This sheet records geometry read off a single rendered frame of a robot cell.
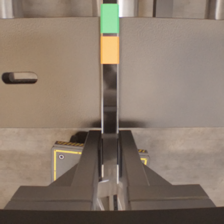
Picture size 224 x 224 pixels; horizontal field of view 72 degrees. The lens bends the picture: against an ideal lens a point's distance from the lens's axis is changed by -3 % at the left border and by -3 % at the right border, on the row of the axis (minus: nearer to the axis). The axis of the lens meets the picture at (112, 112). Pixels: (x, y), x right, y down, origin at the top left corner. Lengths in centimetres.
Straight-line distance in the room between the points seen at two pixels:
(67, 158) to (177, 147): 99
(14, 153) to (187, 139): 161
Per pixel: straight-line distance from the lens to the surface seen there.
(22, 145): 167
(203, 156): 178
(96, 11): 42
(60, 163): 123
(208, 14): 52
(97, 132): 15
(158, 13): 56
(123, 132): 15
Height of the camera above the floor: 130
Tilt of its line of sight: 74 degrees down
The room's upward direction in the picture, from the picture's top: 177 degrees clockwise
